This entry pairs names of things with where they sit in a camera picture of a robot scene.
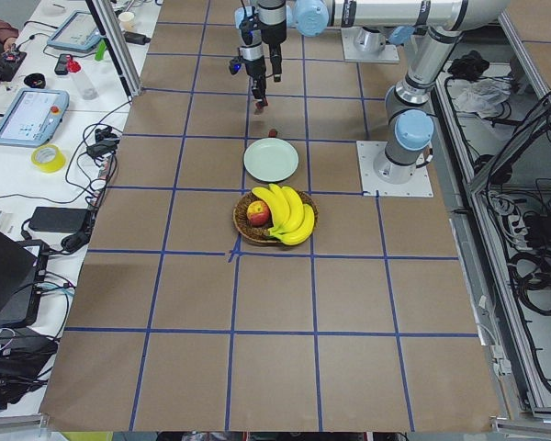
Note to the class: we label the paper cup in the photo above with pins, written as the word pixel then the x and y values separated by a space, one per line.
pixel 127 21

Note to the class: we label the woven wicker basket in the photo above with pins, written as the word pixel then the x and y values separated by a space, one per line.
pixel 255 234

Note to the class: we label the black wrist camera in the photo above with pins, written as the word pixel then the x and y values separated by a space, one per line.
pixel 235 64

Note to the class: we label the black small bowl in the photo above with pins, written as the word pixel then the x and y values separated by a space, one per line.
pixel 35 80

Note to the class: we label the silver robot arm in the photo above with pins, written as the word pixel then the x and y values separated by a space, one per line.
pixel 444 22
pixel 410 128

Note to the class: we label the black phone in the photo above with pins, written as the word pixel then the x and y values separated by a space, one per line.
pixel 64 65

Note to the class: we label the black power adapter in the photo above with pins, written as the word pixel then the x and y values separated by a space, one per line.
pixel 53 219

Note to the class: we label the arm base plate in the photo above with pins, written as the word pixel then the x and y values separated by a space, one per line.
pixel 368 45
pixel 381 178

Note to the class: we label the far teach pendant tablet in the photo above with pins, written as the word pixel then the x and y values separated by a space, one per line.
pixel 78 33

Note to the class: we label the white crumpled cloth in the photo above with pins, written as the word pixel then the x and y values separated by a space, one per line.
pixel 484 98

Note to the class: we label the teach pendant tablet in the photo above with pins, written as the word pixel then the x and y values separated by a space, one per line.
pixel 78 33
pixel 33 117

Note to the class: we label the yellow banana bunch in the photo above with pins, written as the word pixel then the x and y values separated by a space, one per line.
pixel 293 220

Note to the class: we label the yellow tape roll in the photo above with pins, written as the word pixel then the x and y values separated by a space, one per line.
pixel 48 158

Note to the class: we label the near teach pendant tablet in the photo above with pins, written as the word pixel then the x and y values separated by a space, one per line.
pixel 33 117

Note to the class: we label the pale green plate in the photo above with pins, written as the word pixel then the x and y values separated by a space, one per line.
pixel 271 160

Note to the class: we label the black laptop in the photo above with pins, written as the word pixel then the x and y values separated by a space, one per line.
pixel 22 269

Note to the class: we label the aluminium frame post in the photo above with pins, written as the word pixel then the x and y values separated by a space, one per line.
pixel 110 30

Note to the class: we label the red apple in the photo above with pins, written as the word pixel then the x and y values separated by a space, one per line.
pixel 258 213

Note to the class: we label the clear bottle red cap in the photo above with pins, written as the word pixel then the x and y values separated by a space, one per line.
pixel 81 80

